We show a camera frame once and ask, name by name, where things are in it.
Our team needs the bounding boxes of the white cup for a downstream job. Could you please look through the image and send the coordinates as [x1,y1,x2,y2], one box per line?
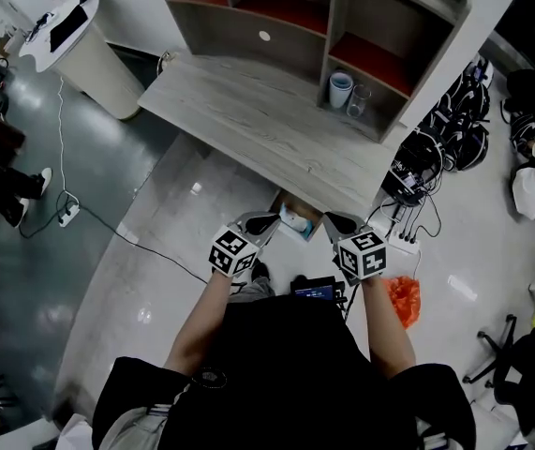
[328,71,355,110]

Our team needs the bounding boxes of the grey wooden shelf unit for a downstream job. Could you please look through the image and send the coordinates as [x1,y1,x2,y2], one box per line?
[152,0,474,145]

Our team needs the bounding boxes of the orange plastic bag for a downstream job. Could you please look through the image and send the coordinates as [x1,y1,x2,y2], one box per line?
[383,276,423,330]

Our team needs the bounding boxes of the white storage box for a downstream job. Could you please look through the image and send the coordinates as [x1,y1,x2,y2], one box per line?
[55,412,96,450]

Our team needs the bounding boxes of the person's right forearm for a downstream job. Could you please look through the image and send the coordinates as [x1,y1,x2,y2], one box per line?
[359,277,418,380]

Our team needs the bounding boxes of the small blue packet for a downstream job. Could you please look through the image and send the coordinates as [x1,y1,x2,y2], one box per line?
[278,202,315,234]

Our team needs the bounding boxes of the person's grey trouser leg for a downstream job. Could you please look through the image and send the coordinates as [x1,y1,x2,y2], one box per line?
[229,277,276,304]

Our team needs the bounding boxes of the black office chair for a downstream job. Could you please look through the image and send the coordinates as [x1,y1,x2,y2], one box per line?
[462,314,535,440]

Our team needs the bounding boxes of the wooden desk drawer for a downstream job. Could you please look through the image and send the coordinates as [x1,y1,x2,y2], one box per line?
[269,189,325,245]

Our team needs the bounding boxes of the clear drinking glass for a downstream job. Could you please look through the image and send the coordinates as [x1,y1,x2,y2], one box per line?
[345,84,373,119]

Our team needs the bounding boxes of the white power strip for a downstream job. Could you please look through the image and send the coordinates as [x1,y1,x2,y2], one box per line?
[58,193,82,229]
[386,232,423,258]

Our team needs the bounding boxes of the person's black shirt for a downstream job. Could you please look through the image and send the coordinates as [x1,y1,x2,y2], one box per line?
[91,292,477,450]

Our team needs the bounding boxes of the pile of black white headsets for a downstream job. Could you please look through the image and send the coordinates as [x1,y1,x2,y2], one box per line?
[381,58,496,206]

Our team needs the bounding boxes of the white round pedestal table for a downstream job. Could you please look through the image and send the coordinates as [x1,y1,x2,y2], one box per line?
[17,0,144,122]

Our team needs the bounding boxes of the black device with screen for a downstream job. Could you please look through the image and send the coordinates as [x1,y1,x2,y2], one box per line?
[290,277,347,305]

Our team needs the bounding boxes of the thin white cable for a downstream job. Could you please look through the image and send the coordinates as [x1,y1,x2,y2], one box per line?
[56,75,69,197]

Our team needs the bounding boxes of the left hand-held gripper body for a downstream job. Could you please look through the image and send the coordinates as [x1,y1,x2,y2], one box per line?
[209,221,268,279]

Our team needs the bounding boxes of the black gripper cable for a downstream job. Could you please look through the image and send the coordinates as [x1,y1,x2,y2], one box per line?
[341,281,363,321]

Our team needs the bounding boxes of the round black badge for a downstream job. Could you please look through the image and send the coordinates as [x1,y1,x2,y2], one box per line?
[190,367,229,390]

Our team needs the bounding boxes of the long black floor cable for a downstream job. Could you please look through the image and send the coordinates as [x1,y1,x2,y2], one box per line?
[77,203,210,283]

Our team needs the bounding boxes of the black flat pad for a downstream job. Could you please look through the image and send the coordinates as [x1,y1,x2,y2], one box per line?
[49,5,91,52]

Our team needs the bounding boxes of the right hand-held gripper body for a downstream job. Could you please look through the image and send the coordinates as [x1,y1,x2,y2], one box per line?
[330,225,388,289]

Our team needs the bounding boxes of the person's left forearm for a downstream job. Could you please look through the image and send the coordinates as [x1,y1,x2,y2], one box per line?
[163,272,238,375]

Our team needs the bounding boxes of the tangle of black cables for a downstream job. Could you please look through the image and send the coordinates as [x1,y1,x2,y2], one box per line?
[367,189,442,244]

